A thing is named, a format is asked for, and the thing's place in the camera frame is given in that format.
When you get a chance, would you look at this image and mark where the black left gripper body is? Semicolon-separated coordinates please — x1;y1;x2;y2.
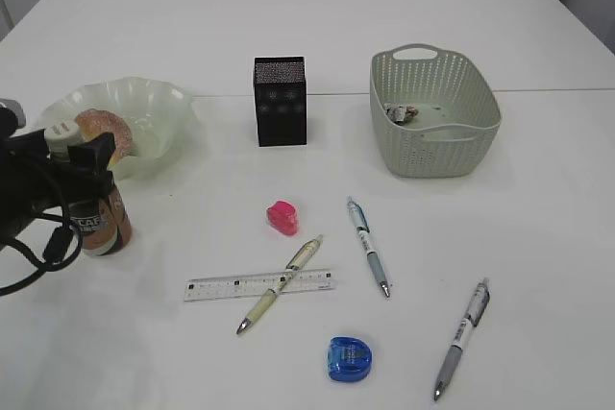
1;107;69;237

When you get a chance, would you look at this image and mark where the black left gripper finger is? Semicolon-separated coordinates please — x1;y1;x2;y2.
68;132;116;199

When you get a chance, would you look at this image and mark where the golden sugared bread roll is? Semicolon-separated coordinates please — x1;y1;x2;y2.
75;109;133;170

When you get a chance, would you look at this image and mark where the brown Nescafe coffee bottle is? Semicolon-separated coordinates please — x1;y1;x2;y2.
44;120;132;256

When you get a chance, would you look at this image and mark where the pink eraser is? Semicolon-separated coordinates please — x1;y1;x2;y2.
266;201;299;236

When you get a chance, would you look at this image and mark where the paper ball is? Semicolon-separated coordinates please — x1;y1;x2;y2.
383;104;411;125
405;106;419;122

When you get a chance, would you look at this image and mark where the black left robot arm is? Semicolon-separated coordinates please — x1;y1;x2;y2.
1;107;115;238

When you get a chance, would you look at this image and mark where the pale green wavy glass plate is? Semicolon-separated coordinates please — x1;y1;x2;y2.
35;77;194;180

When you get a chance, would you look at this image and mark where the black square pen holder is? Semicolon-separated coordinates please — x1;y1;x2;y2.
253;57;308;147

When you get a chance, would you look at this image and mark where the cream green ballpoint pen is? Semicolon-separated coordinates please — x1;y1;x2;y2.
236;234;324;335

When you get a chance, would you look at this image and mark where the blue grey ballpoint pen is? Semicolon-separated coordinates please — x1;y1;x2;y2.
347;197;390;299

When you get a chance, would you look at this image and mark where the green plastic woven basket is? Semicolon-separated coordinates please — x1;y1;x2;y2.
370;43;502;179

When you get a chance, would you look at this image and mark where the grey white ballpoint pen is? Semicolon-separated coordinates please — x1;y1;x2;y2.
432;277;490;402

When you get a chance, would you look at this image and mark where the clear plastic ruler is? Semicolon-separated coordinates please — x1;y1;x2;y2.
184;269;337;302

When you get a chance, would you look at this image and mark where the blue correction tape dispenser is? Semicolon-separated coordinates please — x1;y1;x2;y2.
327;336;373;383

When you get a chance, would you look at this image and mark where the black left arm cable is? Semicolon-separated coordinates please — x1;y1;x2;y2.
0;174;84;297

